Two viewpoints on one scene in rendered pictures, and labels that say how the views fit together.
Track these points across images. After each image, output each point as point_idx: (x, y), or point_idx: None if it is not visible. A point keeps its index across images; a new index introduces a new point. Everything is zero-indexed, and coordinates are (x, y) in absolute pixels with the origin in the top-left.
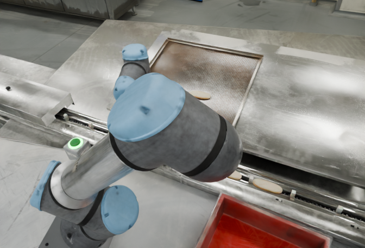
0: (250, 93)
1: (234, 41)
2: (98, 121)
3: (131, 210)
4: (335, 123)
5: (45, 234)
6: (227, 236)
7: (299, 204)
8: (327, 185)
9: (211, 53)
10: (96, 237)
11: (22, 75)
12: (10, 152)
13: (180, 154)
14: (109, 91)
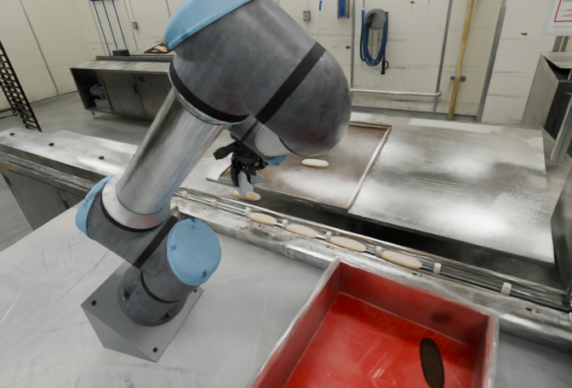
0: (376, 162)
1: (357, 116)
2: (194, 191)
3: (208, 253)
4: (487, 189)
5: (95, 290)
6: (345, 320)
7: (447, 280)
8: (484, 265)
9: None
10: (159, 293)
11: None
12: None
13: (255, 59)
14: (214, 168)
